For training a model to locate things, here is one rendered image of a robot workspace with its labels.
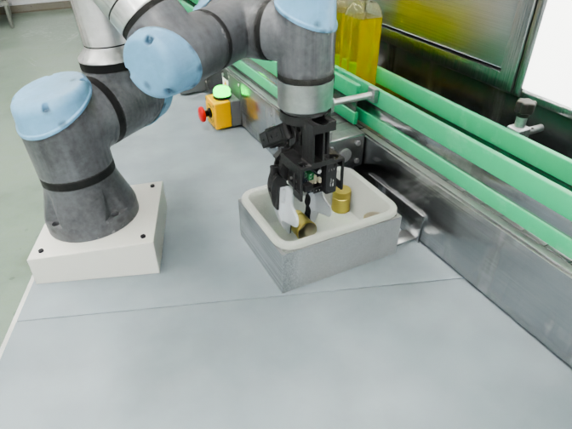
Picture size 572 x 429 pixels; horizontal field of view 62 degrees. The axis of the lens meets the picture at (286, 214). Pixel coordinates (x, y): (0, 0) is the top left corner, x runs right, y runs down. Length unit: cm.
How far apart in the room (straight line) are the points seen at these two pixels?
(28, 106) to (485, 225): 67
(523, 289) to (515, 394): 14
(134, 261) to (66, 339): 15
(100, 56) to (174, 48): 31
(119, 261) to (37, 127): 23
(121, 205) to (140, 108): 16
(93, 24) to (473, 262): 69
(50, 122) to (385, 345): 56
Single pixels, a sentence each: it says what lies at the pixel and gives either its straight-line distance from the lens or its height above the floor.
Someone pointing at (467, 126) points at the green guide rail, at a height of 94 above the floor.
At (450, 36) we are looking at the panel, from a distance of 102.
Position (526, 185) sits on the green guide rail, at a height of 95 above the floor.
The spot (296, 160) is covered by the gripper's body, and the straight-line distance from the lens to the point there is 67.
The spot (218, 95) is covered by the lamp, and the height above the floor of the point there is 84.
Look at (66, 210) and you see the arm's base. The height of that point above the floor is 86.
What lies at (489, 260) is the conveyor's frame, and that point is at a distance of 77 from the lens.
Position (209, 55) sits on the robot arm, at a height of 112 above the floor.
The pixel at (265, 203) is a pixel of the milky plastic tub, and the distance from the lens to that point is 85.
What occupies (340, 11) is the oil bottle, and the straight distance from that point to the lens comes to 102.
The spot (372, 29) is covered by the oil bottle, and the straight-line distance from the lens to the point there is 99.
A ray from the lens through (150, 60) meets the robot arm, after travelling 55.
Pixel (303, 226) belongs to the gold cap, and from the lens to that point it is 79.
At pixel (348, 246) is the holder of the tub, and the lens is 77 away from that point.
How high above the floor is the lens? 128
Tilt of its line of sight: 35 degrees down
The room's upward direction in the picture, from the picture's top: straight up
